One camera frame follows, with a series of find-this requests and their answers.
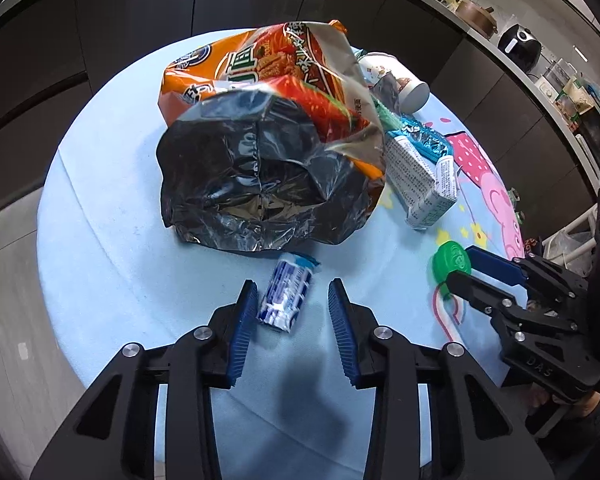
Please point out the dark kitchen cabinets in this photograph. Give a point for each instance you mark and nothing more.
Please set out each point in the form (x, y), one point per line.
(130, 20)

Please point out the white storage rack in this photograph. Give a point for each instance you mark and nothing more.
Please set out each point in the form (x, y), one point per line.
(575, 240)

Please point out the light blue cartoon tablecloth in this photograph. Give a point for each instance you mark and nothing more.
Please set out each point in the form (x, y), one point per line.
(115, 220)

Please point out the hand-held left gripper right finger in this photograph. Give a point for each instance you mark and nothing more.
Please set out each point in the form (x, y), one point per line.
(341, 335)

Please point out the white printed paper cup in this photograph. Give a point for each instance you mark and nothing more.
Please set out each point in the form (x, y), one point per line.
(411, 87)

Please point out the black air fryer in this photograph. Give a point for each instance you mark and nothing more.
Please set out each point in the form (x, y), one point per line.
(522, 46)

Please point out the small white appliance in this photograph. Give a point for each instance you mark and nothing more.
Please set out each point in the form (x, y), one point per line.
(550, 86)

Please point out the green bottle cap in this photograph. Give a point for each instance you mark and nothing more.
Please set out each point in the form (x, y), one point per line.
(450, 260)

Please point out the teal foil wrapper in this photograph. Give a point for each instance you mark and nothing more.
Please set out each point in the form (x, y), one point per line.
(420, 140)

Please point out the copper pot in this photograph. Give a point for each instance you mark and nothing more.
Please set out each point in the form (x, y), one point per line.
(476, 14)

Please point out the person's right hand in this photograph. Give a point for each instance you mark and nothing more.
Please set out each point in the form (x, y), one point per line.
(582, 404)

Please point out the person's right forearm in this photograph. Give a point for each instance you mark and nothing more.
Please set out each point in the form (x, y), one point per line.
(590, 432)

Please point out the blue and white small wrapper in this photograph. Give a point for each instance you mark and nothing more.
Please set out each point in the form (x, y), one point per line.
(286, 295)

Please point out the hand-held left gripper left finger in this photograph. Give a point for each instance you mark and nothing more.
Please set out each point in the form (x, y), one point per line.
(242, 332)

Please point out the teal white snack packet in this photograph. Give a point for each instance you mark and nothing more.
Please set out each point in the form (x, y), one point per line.
(417, 185)

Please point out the orange instant noodle bag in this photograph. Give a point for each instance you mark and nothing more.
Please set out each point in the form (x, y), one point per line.
(260, 160)

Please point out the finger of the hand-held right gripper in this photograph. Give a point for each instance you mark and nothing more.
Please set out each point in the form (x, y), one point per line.
(495, 266)
(480, 292)

